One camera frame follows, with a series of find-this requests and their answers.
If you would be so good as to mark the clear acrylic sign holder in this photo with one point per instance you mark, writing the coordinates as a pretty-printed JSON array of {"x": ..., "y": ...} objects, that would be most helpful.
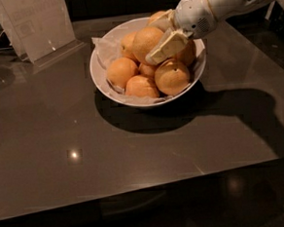
[{"x": 40, "y": 31}]

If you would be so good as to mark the small hidden middle orange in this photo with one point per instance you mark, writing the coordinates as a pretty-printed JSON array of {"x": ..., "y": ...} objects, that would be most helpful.
[{"x": 147, "y": 70}]

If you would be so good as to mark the large orange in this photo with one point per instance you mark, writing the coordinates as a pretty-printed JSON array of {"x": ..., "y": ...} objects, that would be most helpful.
[{"x": 144, "y": 41}]

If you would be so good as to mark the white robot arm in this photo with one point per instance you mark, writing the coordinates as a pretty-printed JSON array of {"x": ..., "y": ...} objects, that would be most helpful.
[{"x": 223, "y": 9}]

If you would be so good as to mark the white paper bowl liner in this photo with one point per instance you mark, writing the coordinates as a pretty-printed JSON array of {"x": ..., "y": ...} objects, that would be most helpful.
[{"x": 106, "y": 51}]

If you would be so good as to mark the back left orange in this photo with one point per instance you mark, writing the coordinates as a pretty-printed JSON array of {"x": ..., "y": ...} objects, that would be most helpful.
[{"x": 126, "y": 46}]

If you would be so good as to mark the front left orange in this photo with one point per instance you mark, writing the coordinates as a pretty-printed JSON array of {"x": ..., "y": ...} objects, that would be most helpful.
[{"x": 141, "y": 85}]

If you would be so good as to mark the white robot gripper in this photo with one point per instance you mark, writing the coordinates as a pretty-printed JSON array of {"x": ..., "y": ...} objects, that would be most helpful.
[{"x": 194, "y": 14}]

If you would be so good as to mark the front right orange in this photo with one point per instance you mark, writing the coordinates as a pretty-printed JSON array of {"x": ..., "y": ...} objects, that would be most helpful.
[{"x": 172, "y": 77}]

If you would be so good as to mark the top back orange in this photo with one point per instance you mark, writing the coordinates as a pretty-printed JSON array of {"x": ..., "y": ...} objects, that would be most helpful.
[{"x": 155, "y": 16}]

